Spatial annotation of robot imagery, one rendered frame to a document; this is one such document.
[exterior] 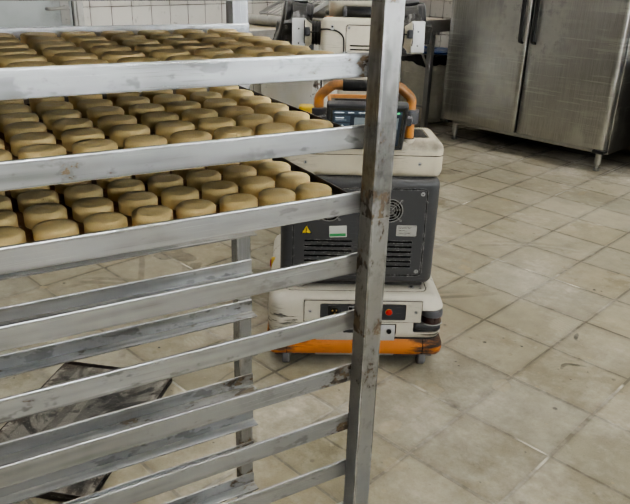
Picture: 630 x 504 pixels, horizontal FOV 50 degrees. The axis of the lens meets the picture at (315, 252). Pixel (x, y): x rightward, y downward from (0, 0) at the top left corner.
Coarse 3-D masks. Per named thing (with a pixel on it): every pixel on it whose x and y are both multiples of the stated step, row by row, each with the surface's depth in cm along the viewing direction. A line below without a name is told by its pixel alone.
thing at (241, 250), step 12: (228, 12) 118; (240, 12) 117; (240, 240) 134; (240, 252) 135; (240, 300) 139; (240, 324) 141; (240, 336) 142; (240, 360) 144; (240, 372) 145; (240, 432) 151; (252, 432) 153; (240, 468) 156; (252, 468) 157; (252, 492) 160
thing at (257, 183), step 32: (256, 160) 106; (0, 192) 90; (32, 192) 88; (64, 192) 89; (96, 192) 89; (128, 192) 89; (160, 192) 94; (192, 192) 90; (224, 192) 91; (256, 192) 94; (288, 192) 91; (320, 192) 92; (0, 224) 78; (32, 224) 81; (64, 224) 78; (96, 224) 78; (128, 224) 84
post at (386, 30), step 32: (384, 0) 79; (384, 32) 80; (384, 64) 82; (384, 96) 84; (384, 128) 85; (384, 160) 87; (384, 192) 89; (384, 224) 91; (384, 256) 93; (352, 352) 100; (352, 384) 102; (352, 416) 104; (352, 448) 106; (352, 480) 108
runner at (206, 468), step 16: (336, 416) 104; (288, 432) 100; (304, 432) 102; (320, 432) 103; (336, 432) 105; (240, 448) 97; (256, 448) 98; (272, 448) 100; (288, 448) 101; (192, 464) 93; (208, 464) 95; (224, 464) 96; (240, 464) 98; (144, 480) 90; (160, 480) 91; (176, 480) 93; (192, 480) 94; (96, 496) 87; (112, 496) 88; (128, 496) 90; (144, 496) 91
